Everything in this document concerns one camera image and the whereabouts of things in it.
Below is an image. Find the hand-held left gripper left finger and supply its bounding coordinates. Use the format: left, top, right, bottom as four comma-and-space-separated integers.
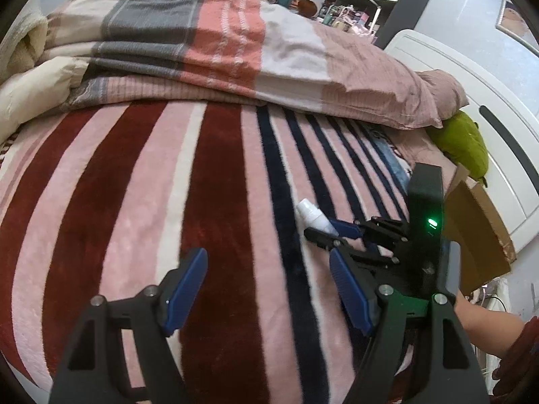
48, 247, 208, 404

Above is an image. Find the cream fleece blanket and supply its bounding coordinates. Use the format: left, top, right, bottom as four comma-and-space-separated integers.
0, 8, 49, 85

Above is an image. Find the pink grey striped quilt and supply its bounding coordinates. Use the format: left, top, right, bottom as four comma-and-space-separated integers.
45, 0, 445, 131

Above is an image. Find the small white bottle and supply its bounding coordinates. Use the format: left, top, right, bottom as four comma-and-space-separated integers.
296, 199, 338, 236

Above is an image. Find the cream padded duvet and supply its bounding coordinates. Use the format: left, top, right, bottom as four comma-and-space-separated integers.
0, 57, 91, 135

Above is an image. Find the pink striped pillow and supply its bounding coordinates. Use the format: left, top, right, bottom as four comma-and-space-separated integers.
415, 69, 469, 129

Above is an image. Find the dark bookshelf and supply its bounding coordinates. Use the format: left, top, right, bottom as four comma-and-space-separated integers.
324, 0, 441, 49

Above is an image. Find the pink printed bed sheet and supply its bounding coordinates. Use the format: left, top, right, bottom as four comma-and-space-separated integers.
371, 126, 459, 186

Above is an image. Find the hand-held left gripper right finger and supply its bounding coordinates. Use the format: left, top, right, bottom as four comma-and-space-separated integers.
329, 249, 491, 404

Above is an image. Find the red pink striped blanket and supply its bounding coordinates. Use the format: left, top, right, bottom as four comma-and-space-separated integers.
0, 101, 459, 404

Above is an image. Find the brown cardboard box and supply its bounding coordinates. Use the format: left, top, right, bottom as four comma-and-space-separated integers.
442, 164, 516, 295

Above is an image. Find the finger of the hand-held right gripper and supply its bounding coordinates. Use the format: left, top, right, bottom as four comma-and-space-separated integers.
328, 216, 411, 242
304, 227, 407, 268

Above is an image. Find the framed wall photo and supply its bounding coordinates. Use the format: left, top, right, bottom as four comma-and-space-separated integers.
496, 0, 539, 57

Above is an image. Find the green plush toy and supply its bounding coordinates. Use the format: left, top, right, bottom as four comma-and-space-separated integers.
427, 110, 490, 188

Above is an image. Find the white bed headboard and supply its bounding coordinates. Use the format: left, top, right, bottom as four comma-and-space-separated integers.
383, 29, 539, 253

